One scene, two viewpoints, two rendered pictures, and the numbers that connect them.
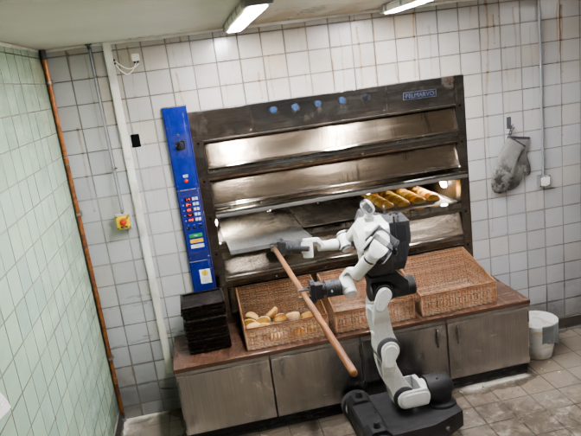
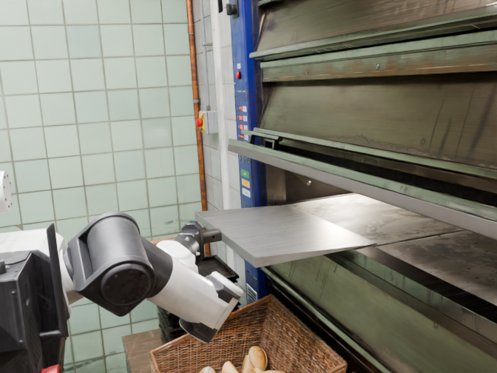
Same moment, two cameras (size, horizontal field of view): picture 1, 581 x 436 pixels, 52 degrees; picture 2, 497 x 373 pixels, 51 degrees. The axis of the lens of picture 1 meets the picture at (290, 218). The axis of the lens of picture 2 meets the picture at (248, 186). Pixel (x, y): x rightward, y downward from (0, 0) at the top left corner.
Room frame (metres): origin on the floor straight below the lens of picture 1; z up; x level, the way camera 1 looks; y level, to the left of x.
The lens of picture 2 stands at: (3.54, -1.35, 1.64)
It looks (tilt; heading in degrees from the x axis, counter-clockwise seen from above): 11 degrees down; 79
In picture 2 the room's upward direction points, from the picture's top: 3 degrees counter-clockwise
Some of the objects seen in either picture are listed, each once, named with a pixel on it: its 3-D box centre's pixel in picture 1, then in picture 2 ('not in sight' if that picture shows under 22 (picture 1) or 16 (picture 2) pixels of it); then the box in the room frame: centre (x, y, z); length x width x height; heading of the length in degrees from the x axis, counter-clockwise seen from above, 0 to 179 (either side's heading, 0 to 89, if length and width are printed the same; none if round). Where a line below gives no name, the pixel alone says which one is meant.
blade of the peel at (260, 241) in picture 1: (267, 238); (275, 226); (3.92, 0.17, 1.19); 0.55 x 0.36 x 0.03; 100
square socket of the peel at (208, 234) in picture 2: not in sight; (205, 236); (3.70, 0.14, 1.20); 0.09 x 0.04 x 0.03; 10
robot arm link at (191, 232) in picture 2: (288, 246); (188, 248); (3.64, 0.04, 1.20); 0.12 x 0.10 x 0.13; 64
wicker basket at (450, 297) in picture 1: (443, 279); not in sight; (3.94, -1.02, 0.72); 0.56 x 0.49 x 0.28; 100
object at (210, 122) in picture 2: (124, 221); (208, 121); (3.86, 1.10, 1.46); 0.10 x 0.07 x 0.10; 98
